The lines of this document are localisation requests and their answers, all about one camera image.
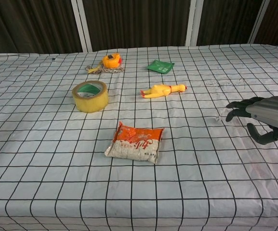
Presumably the grey black right robot hand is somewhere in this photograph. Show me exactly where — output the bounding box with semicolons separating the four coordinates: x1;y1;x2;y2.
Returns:
225;96;278;145

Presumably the yellow packing tape roll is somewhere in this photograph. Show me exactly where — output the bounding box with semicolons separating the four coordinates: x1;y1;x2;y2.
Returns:
71;80;109;113

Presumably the yellow rubber chicken toy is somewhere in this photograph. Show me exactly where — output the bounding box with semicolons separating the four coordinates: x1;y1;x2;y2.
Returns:
140;83;188;99

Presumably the green foil sachet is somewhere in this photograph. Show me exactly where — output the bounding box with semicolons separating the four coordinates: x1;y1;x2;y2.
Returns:
146;59;175;74

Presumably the orange white snack packet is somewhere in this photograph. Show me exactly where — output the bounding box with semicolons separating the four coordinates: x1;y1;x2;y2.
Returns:
104;121;165;165

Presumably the dark brown curtain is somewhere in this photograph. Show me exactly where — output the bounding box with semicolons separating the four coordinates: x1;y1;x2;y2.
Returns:
0;0;278;54

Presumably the orange tape measure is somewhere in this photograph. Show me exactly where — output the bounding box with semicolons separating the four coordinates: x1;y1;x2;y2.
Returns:
85;54;125;75

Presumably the white black grid tablecloth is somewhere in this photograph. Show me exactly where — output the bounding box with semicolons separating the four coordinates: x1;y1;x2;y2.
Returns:
0;43;278;231

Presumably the white frame post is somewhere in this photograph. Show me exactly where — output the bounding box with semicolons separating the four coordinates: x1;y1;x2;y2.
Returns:
70;0;93;53
185;0;204;47
247;0;271;44

